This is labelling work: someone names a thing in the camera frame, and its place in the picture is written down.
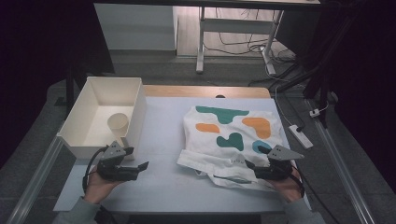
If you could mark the white power strip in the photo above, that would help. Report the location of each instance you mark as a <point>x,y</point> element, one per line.
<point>300,136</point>

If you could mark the cream white cup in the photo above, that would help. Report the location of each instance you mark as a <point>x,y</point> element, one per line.
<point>118,124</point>

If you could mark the white desk frame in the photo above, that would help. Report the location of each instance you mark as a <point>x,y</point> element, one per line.
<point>236,26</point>

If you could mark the person's left hand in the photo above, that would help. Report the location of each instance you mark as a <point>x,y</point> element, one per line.
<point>98,186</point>

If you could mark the person's right hand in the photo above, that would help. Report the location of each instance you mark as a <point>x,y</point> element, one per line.
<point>288,188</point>

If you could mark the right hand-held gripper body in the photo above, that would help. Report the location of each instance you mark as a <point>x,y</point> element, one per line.
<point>277,169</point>

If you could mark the small white plug adapter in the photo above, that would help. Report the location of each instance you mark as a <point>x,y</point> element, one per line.
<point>314,113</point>

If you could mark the white cabinet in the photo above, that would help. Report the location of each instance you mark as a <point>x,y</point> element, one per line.
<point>134,26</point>

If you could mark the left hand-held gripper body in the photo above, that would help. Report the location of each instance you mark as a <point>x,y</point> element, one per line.
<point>113,169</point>

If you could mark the black table grommet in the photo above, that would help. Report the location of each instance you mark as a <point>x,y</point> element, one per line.
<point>220,96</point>

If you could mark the aluminium rail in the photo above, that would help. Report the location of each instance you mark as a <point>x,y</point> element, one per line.
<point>34,183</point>
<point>342,174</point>

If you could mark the white tote bag coloured shapes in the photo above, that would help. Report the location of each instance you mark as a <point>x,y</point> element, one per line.
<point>202,146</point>

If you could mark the white rectangular storage box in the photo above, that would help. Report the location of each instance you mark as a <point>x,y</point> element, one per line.
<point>102,90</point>

